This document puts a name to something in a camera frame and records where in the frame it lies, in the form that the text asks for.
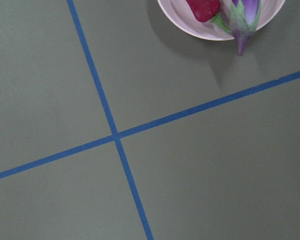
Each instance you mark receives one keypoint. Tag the red chili pepper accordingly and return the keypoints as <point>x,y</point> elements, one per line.
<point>208,11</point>

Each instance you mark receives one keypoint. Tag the purple eggplant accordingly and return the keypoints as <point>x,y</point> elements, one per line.
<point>244,18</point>

